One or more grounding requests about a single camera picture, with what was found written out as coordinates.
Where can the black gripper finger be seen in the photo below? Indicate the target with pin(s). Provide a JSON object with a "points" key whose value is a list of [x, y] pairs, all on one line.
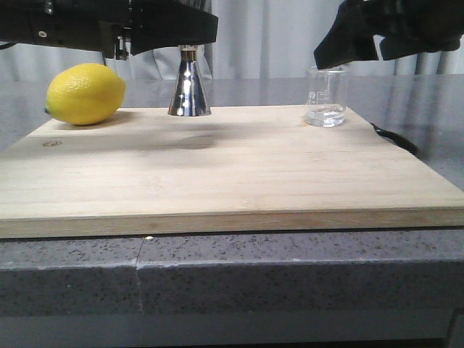
{"points": [[160, 24]]}

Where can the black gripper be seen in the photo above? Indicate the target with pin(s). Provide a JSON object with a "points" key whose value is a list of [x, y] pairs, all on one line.
{"points": [[86, 25], [408, 28]]}

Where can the clear glass beaker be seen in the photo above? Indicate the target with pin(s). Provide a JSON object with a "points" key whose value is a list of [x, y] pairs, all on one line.
{"points": [[327, 96]]}

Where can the steel jigger measuring cup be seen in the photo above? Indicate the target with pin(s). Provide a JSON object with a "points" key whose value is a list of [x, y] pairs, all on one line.
{"points": [[189, 99]]}

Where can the yellow lemon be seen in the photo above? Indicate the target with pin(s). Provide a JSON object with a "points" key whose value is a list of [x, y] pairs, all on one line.
{"points": [[85, 94]]}

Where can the grey curtain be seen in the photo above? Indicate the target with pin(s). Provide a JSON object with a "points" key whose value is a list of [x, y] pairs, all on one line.
{"points": [[255, 39]]}

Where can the wooden cutting board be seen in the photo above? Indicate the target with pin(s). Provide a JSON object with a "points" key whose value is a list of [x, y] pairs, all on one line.
{"points": [[239, 169]]}

